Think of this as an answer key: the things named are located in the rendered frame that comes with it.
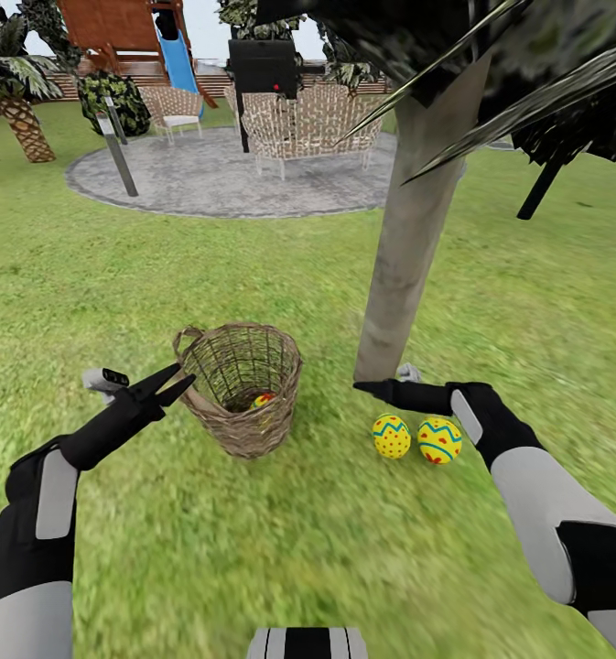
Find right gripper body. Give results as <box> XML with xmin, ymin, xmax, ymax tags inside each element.
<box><xmin>383</xmin><ymin>379</ymin><xmax>433</xmax><ymax>415</ymax></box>

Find easter egg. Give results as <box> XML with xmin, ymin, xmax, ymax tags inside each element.
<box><xmin>245</xmin><ymin>394</ymin><xmax>273</xmax><ymax>408</ymax></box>
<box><xmin>417</xmin><ymin>417</ymin><xmax>462</xmax><ymax>464</ymax></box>
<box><xmin>373</xmin><ymin>413</ymin><xmax>411</xmax><ymax>459</ymax></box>

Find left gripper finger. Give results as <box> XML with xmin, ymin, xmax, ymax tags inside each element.
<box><xmin>152</xmin><ymin>372</ymin><xmax>197</xmax><ymax>407</ymax></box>
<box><xmin>127</xmin><ymin>363</ymin><xmax>180</xmax><ymax>413</ymax></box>

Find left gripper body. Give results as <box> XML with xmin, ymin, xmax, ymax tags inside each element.
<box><xmin>86</xmin><ymin>388</ymin><xmax>166</xmax><ymax>451</ymax></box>

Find wicker basket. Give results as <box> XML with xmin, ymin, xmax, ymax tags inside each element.
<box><xmin>171</xmin><ymin>320</ymin><xmax>304</xmax><ymax>460</ymax></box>

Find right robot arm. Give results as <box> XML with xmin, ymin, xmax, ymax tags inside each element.
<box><xmin>353</xmin><ymin>363</ymin><xmax>616</xmax><ymax>650</ymax></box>

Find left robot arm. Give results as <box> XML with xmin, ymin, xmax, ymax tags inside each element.
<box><xmin>0</xmin><ymin>363</ymin><xmax>197</xmax><ymax>659</ymax></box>

